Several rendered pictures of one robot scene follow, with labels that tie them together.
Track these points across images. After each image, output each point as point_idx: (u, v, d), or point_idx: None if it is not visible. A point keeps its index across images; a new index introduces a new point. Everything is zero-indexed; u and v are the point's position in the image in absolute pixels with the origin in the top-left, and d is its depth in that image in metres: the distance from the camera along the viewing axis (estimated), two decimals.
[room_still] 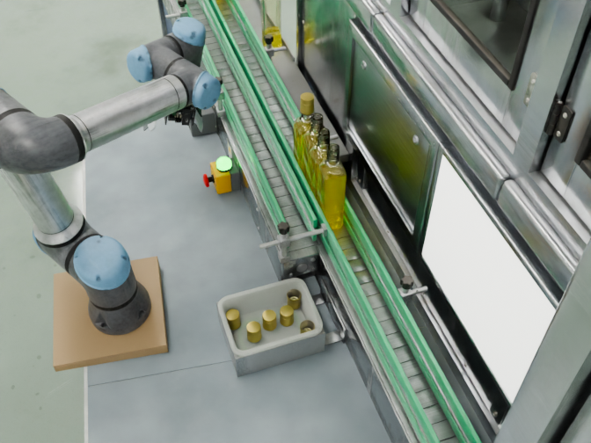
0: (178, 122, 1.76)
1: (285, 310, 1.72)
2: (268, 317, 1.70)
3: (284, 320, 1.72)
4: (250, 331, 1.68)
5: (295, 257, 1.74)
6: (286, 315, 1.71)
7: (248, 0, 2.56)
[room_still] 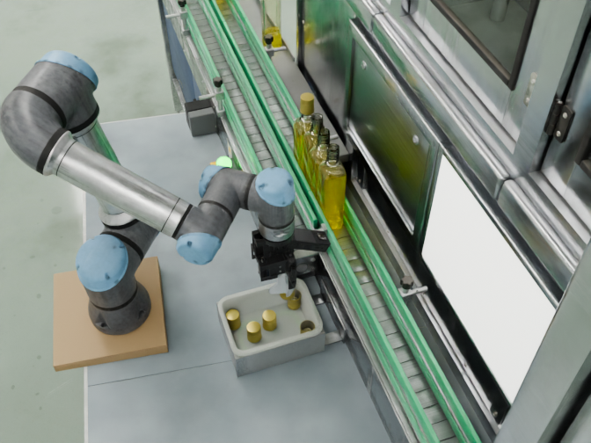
0: None
1: None
2: (268, 317, 1.70)
3: (284, 293, 1.64)
4: (250, 331, 1.68)
5: (295, 257, 1.74)
6: None
7: (248, 0, 2.56)
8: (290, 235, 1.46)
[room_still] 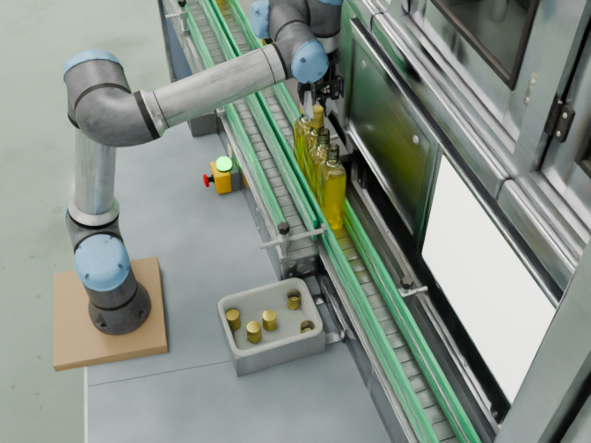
0: (326, 98, 1.59)
1: (317, 110, 1.68)
2: (268, 317, 1.70)
3: (324, 117, 1.70)
4: (250, 331, 1.68)
5: (295, 257, 1.74)
6: (324, 109, 1.69)
7: (248, 0, 2.56)
8: None
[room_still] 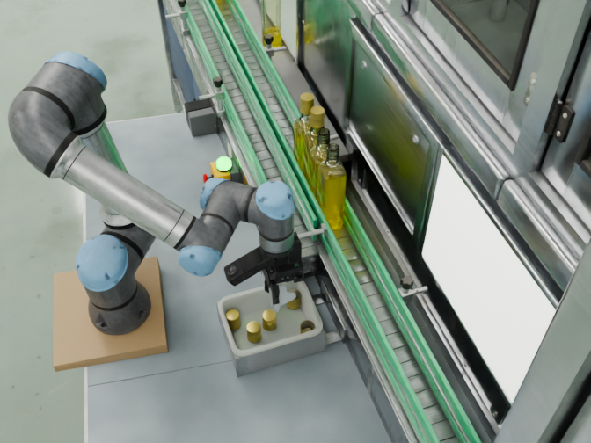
0: None
1: (317, 111, 1.69)
2: (268, 317, 1.70)
3: (324, 117, 1.70)
4: (250, 331, 1.68)
5: None
6: (324, 110, 1.69)
7: (248, 0, 2.56)
8: None
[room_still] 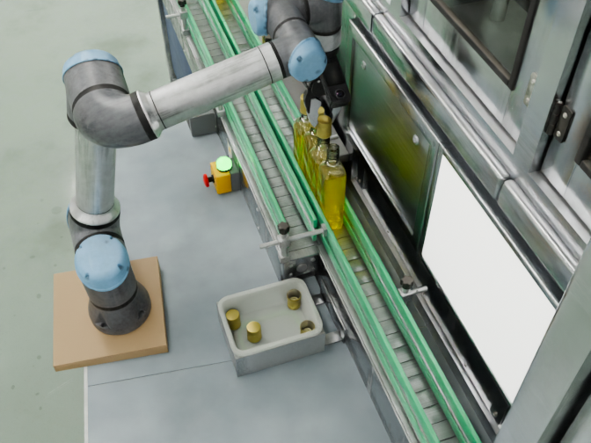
0: None
1: None
2: (327, 119, 1.64)
3: None
4: (250, 331, 1.68)
5: (295, 257, 1.74)
6: (324, 110, 1.69)
7: (248, 0, 2.56)
8: None
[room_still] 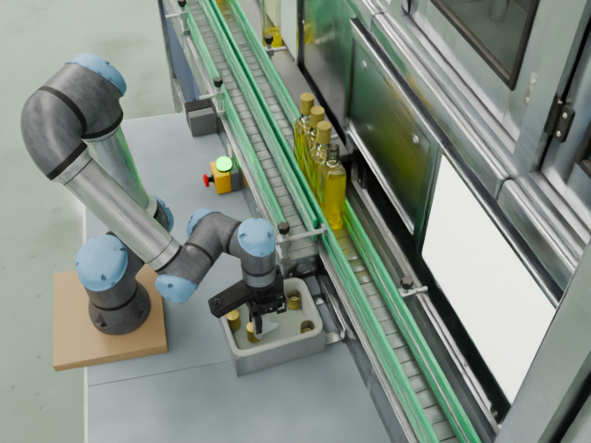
0: None
1: (317, 111, 1.69)
2: (327, 125, 1.65)
3: (324, 117, 1.70)
4: (250, 331, 1.68)
5: (295, 257, 1.74)
6: (324, 110, 1.69)
7: (248, 0, 2.56)
8: None
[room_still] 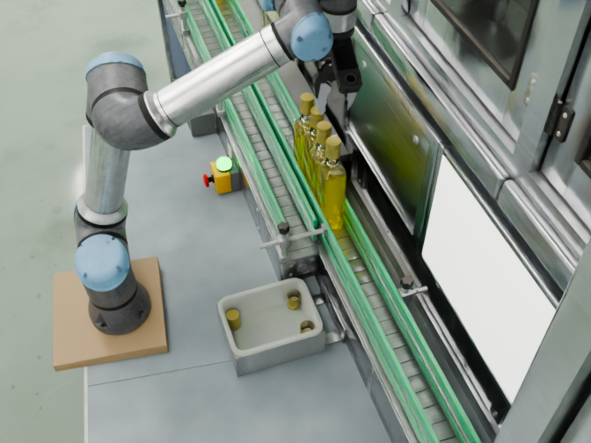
0: None
1: (317, 111, 1.69)
2: (327, 125, 1.65)
3: (324, 117, 1.70)
4: (339, 143, 1.61)
5: (295, 257, 1.74)
6: None
7: (248, 0, 2.56)
8: None
